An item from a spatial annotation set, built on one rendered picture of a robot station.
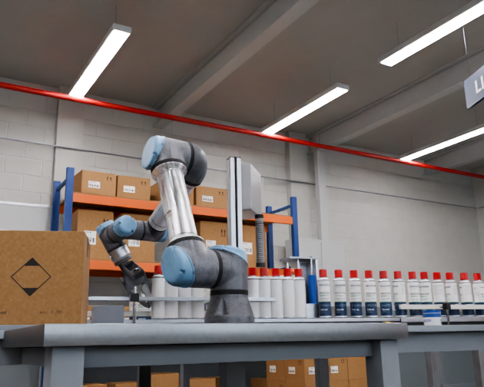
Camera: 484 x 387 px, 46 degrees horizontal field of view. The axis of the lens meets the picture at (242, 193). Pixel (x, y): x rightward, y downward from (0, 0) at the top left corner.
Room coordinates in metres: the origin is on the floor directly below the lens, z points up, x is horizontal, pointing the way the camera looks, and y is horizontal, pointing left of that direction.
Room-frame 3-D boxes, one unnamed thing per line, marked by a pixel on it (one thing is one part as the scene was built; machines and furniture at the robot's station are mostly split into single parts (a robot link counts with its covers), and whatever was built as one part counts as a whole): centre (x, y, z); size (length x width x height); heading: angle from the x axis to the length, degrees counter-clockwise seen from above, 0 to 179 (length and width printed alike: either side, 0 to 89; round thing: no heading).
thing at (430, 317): (2.37, -0.76, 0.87); 0.07 x 0.07 x 0.07
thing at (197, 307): (2.26, 0.18, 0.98); 0.05 x 0.05 x 0.20
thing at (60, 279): (1.75, 0.64, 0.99); 0.30 x 0.24 x 0.27; 101
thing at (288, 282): (2.39, -0.18, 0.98); 0.05 x 0.05 x 0.20
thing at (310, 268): (2.51, -0.25, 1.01); 0.14 x 0.13 x 0.26; 110
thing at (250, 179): (2.24, -0.01, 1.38); 0.17 x 0.10 x 0.19; 165
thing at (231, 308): (1.75, 0.05, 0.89); 0.15 x 0.15 x 0.10
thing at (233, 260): (1.75, 0.05, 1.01); 0.13 x 0.12 x 0.14; 126
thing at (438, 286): (2.65, -0.89, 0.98); 0.05 x 0.05 x 0.20
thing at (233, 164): (2.16, 0.03, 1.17); 0.04 x 0.04 x 0.67; 20
